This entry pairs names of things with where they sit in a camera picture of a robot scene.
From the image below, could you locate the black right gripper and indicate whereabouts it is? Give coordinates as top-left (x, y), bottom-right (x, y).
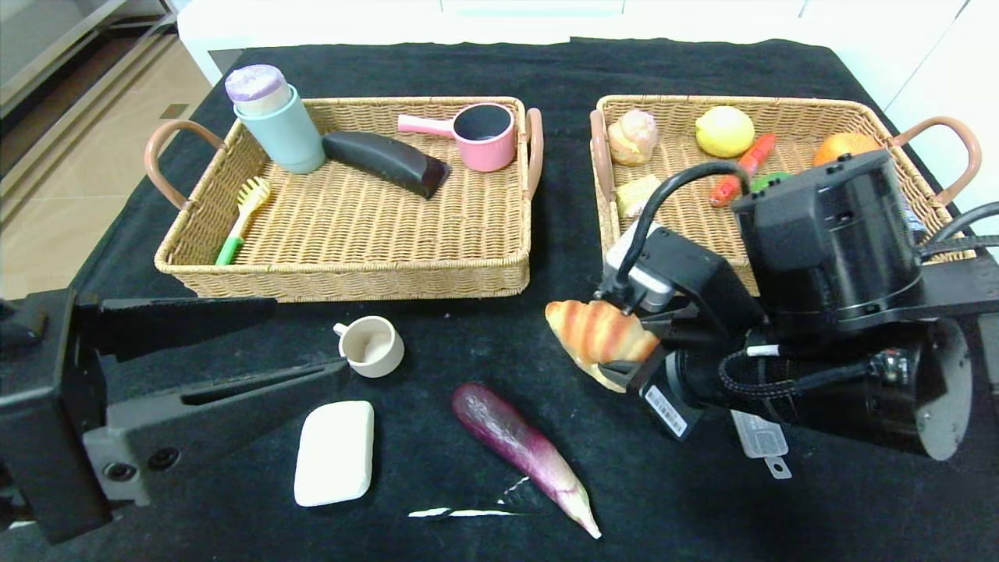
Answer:
top-left (597, 300), bottom-right (733, 443)

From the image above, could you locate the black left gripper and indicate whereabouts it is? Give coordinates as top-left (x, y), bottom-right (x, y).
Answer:
top-left (0, 287), bottom-right (329, 546)

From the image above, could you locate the striped golden croissant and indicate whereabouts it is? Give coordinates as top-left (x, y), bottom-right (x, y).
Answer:
top-left (545, 299), bottom-right (663, 391)

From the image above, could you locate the clear plastic slim case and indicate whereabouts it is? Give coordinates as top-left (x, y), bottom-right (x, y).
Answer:
top-left (730, 410), bottom-right (792, 479)

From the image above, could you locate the purple eggplant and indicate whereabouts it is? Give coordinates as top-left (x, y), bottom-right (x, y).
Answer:
top-left (450, 381), bottom-right (603, 540)

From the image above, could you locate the wicker basket with kitchenware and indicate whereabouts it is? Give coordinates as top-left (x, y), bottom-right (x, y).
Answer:
top-left (144, 96), bottom-right (544, 305)

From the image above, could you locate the wicker basket with food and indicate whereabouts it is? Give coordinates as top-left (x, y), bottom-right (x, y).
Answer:
top-left (589, 94), bottom-right (983, 301)

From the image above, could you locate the white soap bar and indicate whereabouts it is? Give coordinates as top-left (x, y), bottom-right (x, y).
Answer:
top-left (293, 400), bottom-right (375, 508)

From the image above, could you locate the yellow cake slice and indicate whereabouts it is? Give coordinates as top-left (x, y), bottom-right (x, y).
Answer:
top-left (615, 174), bottom-right (664, 219)

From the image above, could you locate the small beige cup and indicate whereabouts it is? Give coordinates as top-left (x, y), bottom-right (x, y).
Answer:
top-left (333, 315), bottom-right (406, 379)

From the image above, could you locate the yellow green dish brush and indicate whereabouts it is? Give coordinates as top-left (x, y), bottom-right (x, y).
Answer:
top-left (215, 176), bottom-right (272, 266)

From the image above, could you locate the pink cream puff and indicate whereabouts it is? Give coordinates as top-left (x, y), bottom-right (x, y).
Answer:
top-left (607, 109), bottom-right (659, 166)

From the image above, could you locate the orange red carrot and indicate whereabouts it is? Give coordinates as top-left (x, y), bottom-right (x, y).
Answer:
top-left (709, 133), bottom-right (778, 208)

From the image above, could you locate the yellow lemon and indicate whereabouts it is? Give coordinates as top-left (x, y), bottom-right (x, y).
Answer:
top-left (695, 105), bottom-right (756, 159)

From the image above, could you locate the teal thermos with purple lid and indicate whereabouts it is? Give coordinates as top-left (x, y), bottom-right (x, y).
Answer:
top-left (225, 64), bottom-right (326, 175)

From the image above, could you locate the pink toy saucepan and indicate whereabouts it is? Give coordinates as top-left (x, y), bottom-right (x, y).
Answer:
top-left (397, 102), bottom-right (518, 173)

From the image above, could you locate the orange fruit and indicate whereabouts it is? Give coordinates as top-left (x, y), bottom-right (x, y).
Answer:
top-left (812, 132), bottom-right (883, 167)

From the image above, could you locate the black curved wedge block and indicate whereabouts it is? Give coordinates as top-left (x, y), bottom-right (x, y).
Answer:
top-left (322, 130), bottom-right (452, 201)

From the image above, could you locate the grey metal rack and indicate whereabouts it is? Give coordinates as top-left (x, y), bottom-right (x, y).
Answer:
top-left (0, 0), bottom-right (179, 165)

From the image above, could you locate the black right camera mount bracket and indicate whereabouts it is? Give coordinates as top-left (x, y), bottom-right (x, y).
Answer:
top-left (640, 226), bottom-right (770, 344)

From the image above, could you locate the black right camera cable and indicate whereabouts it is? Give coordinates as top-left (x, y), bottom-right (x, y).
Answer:
top-left (595, 160), bottom-right (752, 309)

